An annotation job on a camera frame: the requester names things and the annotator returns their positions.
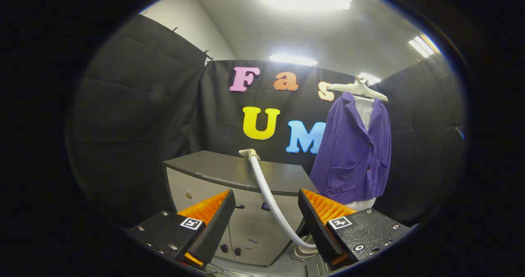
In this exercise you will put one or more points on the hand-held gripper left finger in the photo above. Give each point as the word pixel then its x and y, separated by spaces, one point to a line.
pixel 213 227

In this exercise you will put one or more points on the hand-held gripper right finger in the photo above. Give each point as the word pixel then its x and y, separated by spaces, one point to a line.
pixel 316 227

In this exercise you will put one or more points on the white garment steamer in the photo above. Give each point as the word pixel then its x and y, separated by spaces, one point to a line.
pixel 264 186

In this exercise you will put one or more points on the white shirt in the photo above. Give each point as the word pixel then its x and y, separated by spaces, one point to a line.
pixel 365 108

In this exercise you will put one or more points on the white clothes hanger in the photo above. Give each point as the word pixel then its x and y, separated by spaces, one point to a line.
pixel 361 89

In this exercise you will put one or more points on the grey cabinet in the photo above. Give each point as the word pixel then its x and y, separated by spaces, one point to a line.
pixel 229 172

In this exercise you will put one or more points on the black backdrop cloth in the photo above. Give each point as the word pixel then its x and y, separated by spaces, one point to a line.
pixel 139 125

